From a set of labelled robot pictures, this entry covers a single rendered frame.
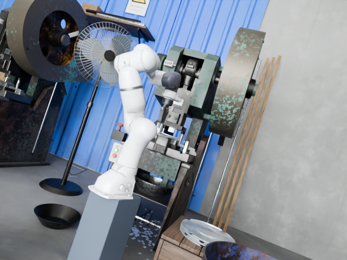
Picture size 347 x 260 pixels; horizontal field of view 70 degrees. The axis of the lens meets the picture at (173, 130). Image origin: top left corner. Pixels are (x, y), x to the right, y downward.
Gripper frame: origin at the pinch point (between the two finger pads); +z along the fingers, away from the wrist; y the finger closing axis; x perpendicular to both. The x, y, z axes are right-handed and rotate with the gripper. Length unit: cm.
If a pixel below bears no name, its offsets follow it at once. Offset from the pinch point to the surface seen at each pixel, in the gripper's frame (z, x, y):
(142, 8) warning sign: -151, -124, -142
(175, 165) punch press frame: 21.1, 16.7, -12.8
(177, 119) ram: -11.3, 4.3, -25.0
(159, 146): 12.2, -0.6, -18.5
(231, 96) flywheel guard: -33, 39, 0
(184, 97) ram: -29.1, 2.7, -27.6
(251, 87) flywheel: -51, 48, -29
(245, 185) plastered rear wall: 29, 75, -153
